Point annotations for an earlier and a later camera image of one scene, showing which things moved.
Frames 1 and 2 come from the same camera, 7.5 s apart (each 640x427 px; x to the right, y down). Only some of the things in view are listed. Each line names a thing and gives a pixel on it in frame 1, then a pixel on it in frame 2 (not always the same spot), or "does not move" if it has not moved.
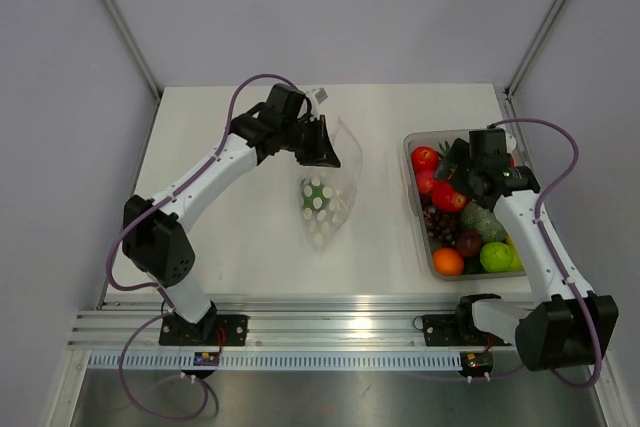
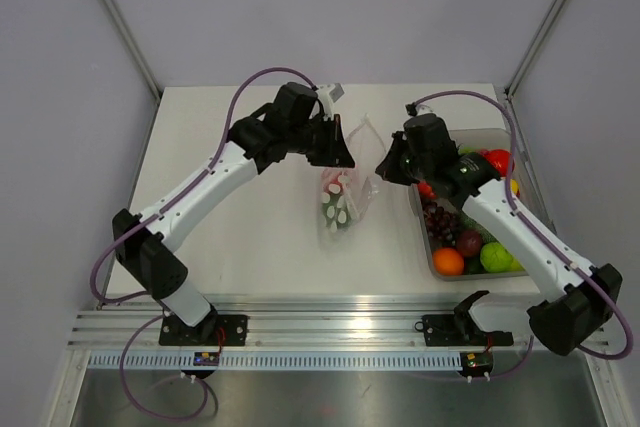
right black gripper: x=460 y=154 -> x=388 y=170
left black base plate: x=212 y=330 does not move
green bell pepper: x=315 y=198 -> x=336 y=211
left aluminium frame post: x=120 y=21 does not move
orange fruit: x=448 y=261 does not move
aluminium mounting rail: x=134 y=322 does not move
